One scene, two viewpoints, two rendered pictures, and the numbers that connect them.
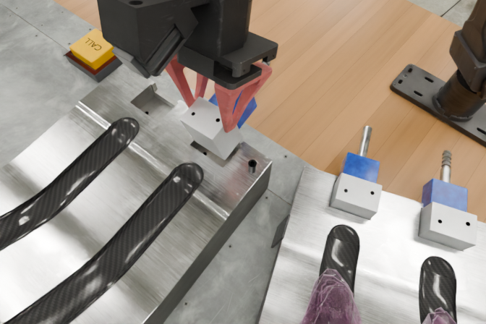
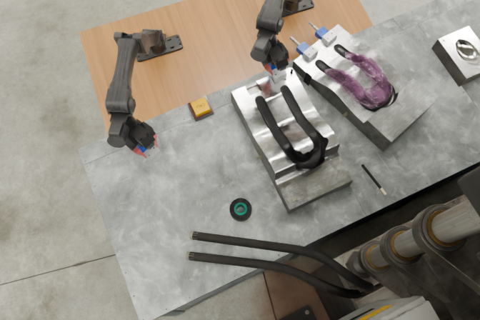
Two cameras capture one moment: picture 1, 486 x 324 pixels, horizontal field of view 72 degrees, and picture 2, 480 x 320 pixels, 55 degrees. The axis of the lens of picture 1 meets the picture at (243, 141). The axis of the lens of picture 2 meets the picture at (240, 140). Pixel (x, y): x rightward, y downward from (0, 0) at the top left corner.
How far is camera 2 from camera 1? 150 cm
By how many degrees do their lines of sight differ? 26
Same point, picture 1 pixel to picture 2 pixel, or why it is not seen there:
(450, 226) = (330, 37)
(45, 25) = (166, 126)
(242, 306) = (320, 100)
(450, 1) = not seen: outside the picture
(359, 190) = (310, 51)
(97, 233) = (289, 118)
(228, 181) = (291, 80)
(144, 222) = (291, 106)
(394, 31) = (248, 1)
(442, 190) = (320, 31)
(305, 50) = (238, 36)
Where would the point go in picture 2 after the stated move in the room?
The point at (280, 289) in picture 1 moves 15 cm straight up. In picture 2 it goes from (325, 82) to (331, 63)
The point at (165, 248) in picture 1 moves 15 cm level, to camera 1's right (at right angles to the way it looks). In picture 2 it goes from (302, 103) to (318, 72)
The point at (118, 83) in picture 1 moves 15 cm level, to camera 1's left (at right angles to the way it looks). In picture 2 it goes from (239, 96) to (220, 128)
